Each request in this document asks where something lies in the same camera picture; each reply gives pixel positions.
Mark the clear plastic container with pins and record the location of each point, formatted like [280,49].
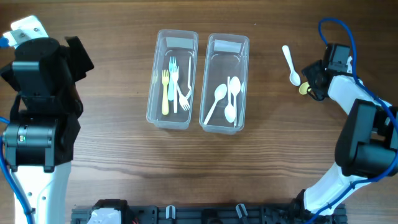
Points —
[170,101]
[225,81]

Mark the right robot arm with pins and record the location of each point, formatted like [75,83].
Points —
[367,144]

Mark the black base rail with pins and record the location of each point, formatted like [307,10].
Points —
[118,211]

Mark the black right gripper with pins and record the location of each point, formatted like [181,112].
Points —
[315,79]

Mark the clear plastic container left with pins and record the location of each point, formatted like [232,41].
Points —
[170,101]

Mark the yellow plastic fork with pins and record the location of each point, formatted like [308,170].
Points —
[165,82]

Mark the clear plastic container right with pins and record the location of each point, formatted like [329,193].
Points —
[225,81]

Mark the white spoon translucent handle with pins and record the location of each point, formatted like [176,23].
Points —
[229,111]

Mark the white plastic fork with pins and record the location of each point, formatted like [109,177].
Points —
[182,100]
[189,78]
[174,74]

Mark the light blue plastic fork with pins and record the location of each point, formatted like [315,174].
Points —
[172,63]

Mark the yellow plastic spoon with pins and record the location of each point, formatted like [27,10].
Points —
[304,88]

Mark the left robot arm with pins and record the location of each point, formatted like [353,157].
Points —
[38,141]

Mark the white plastic spoon long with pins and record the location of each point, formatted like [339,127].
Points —
[219,94]

